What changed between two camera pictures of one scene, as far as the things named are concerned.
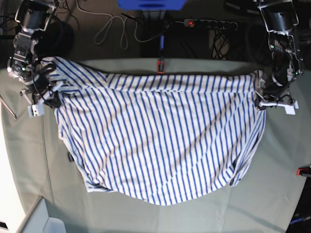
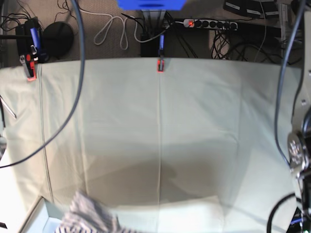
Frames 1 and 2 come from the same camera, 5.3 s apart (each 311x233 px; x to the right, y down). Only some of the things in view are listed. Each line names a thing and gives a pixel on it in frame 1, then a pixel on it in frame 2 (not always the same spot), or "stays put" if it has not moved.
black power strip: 225,24 stays put
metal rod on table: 8,107 stays put
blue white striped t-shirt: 164,139 -> 86,214
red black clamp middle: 161,64 stays put
